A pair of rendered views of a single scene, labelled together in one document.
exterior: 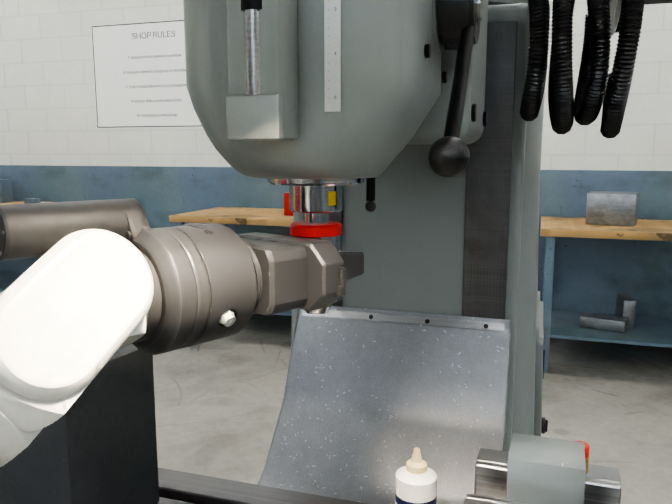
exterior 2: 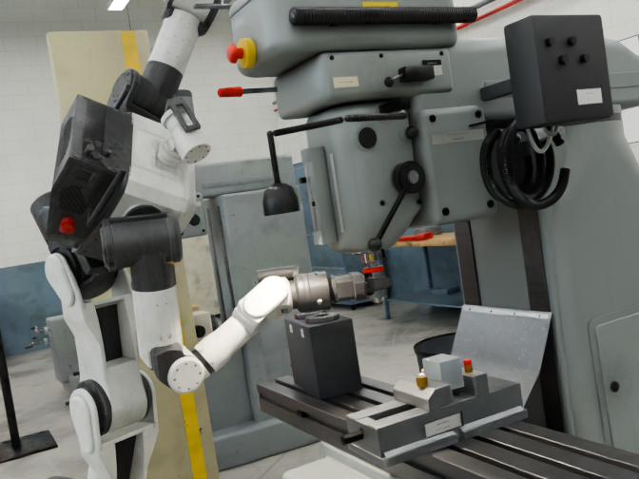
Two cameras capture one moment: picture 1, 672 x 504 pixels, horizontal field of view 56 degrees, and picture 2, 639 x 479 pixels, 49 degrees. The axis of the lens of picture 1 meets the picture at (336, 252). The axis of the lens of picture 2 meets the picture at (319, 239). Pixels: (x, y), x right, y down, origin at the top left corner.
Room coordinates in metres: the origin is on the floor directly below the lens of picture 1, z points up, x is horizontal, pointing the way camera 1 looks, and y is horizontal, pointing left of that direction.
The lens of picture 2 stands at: (-0.64, -1.00, 1.43)
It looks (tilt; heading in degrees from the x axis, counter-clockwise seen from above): 3 degrees down; 44
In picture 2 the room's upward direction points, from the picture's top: 9 degrees counter-clockwise
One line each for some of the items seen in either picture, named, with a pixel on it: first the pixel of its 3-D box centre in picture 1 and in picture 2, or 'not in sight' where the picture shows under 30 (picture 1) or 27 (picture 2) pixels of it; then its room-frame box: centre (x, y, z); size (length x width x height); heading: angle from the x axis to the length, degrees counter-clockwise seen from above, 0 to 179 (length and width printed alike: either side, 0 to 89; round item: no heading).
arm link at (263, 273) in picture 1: (237, 279); (336, 289); (0.50, 0.08, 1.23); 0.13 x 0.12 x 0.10; 49
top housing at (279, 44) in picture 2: not in sight; (343, 27); (0.58, 0.01, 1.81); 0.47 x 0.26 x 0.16; 162
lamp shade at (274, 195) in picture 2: not in sight; (280, 198); (0.32, 0.02, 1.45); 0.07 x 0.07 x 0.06
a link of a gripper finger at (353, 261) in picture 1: (342, 267); (377, 284); (0.54, -0.01, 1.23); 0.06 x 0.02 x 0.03; 139
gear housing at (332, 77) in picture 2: not in sight; (362, 85); (0.61, 0.00, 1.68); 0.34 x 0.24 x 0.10; 162
